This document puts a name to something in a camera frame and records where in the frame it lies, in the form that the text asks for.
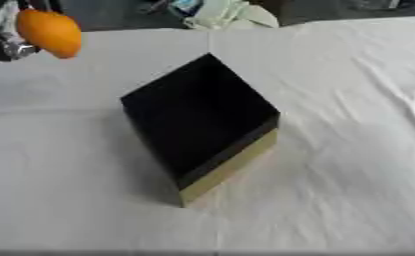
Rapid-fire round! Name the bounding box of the tan cardboard box black inside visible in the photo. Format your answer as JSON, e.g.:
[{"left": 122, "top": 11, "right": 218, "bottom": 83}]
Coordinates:
[{"left": 119, "top": 52, "right": 283, "bottom": 208}]

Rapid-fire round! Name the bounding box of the orange toy mango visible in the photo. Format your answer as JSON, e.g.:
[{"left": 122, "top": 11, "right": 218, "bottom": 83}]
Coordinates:
[{"left": 14, "top": 8, "right": 85, "bottom": 60}]

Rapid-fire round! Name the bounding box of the pale crumpled bag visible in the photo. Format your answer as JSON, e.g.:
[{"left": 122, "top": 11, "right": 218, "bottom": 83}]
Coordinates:
[{"left": 182, "top": 0, "right": 281, "bottom": 30}]

